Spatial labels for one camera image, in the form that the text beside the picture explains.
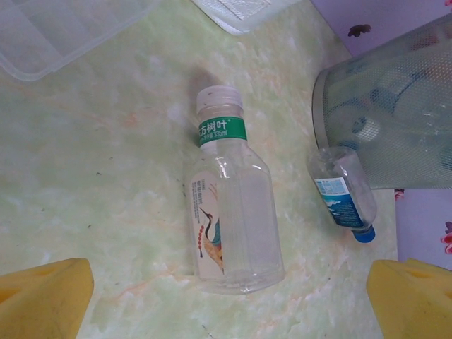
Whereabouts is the clear plastic box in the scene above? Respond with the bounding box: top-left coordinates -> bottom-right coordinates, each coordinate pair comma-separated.
0,0 -> 160,83

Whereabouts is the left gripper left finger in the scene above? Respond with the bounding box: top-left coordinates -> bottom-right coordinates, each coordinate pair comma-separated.
0,257 -> 95,339

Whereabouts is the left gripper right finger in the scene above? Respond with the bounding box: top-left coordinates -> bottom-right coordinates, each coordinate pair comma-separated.
365,257 -> 452,339

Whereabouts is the white plastic box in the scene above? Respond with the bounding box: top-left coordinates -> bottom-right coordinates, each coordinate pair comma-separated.
192,0 -> 301,35

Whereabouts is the grey mesh waste bin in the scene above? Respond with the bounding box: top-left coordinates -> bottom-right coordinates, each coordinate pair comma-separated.
311,13 -> 452,191

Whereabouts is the blue-label bottle blue cap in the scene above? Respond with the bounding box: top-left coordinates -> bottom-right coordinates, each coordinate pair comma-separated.
305,145 -> 378,244

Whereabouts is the clear bottle green neck band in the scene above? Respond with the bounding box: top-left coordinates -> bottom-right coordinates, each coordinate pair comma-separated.
186,85 -> 285,296

